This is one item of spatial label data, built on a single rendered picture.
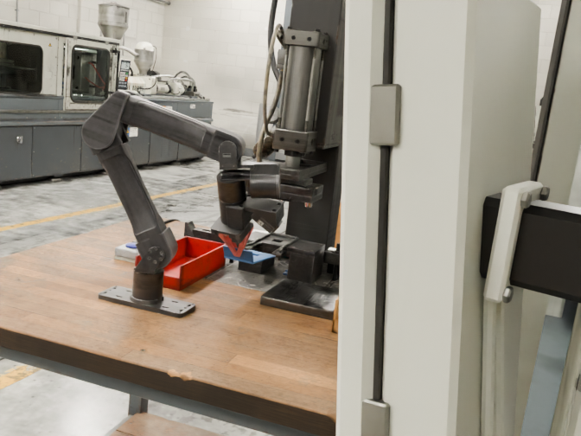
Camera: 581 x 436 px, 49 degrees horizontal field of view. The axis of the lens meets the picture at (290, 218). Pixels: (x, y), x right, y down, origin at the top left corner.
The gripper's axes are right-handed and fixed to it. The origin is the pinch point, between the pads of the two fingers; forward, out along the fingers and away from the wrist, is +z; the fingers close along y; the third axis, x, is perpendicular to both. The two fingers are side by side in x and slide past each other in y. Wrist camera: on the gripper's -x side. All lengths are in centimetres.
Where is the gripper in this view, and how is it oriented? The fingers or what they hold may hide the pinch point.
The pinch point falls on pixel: (237, 253)
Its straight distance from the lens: 138.5
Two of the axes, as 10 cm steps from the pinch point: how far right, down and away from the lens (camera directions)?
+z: 0.2, 8.2, 5.7
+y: 3.7, -5.4, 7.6
